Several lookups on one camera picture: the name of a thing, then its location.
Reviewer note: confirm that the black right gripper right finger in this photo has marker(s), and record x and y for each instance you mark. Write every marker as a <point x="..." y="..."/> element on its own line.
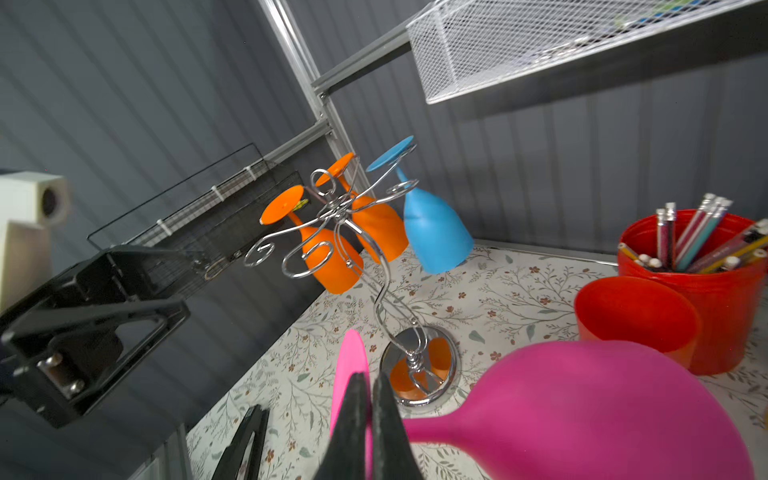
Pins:
<point x="392" y="454"/>

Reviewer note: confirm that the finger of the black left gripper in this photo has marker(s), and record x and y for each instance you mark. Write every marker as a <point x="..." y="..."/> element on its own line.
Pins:
<point x="141" y="326"/>
<point x="115" y="275"/>

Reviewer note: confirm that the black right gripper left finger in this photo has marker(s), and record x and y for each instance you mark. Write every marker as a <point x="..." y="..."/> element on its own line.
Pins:
<point x="345" y="455"/>

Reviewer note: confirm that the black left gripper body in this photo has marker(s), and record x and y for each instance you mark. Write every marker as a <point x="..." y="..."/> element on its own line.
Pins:
<point x="65" y="383"/>

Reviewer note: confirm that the chrome wine glass rack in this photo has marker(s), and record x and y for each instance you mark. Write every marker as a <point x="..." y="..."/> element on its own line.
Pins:
<point x="421" y="359"/>

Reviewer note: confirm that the orange wine glass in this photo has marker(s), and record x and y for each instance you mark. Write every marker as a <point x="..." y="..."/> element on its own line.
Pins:
<point x="380" y="221"/>
<point x="335" y="276"/>

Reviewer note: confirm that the pink wine glass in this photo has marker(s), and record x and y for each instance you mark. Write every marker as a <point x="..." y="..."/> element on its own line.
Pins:
<point x="576" y="410"/>

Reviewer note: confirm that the red wine glass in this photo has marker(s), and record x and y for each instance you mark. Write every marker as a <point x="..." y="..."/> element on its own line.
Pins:
<point x="640" y="311"/>

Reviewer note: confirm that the blue wine glass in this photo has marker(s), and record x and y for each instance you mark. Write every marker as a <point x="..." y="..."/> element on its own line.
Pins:
<point x="437" y="235"/>

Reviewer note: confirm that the red pencil cup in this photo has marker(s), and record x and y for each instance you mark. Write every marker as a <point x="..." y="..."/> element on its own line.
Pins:
<point x="726" y="302"/>

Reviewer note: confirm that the pencils in red cup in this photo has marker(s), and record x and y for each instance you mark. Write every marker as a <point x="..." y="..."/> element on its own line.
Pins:
<point x="703" y="240"/>

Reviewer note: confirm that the black wire side basket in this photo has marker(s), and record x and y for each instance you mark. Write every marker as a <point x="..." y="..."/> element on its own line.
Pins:
<point x="187" y="235"/>

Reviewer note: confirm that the white wire wall basket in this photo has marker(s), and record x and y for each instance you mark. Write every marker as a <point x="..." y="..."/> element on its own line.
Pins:
<point x="460" y="47"/>

